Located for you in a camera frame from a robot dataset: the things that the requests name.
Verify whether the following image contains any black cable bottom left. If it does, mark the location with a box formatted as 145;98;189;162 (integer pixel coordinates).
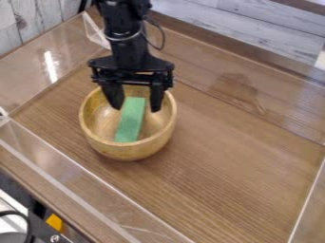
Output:
0;210;33;243

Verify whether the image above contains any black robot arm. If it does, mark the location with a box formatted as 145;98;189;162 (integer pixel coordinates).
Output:
86;0;175;113

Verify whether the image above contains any clear acrylic tray wall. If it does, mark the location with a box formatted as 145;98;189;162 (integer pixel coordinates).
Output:
0;107;193;243

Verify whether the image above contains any yellow and black device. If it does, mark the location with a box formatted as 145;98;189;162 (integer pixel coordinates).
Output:
28;201;84;243

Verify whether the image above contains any green rectangular block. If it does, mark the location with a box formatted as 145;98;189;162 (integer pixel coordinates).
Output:
113;97;145;142

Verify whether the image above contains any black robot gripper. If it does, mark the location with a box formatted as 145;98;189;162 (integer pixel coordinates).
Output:
86;34;175;113

